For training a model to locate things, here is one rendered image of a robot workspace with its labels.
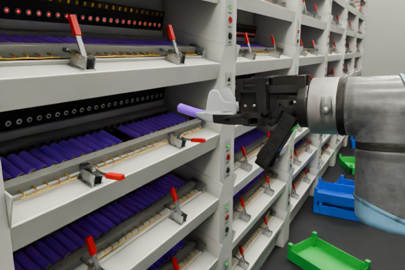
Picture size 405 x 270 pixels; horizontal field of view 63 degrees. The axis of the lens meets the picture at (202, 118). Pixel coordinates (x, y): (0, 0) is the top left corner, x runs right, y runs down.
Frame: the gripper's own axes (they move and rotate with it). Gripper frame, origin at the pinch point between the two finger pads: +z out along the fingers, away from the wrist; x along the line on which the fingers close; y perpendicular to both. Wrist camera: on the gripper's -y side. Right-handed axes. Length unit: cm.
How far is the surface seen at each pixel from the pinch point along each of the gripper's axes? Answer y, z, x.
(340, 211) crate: -82, -1, -146
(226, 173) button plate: -23.5, 13.1, -31.9
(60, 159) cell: -5.1, 20.0, 18.7
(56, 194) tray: -9.0, 14.7, 23.8
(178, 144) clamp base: -8.5, 13.3, -8.5
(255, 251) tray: -69, 19, -65
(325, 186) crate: -75, 11, -164
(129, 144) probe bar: -5.7, 16.8, 4.4
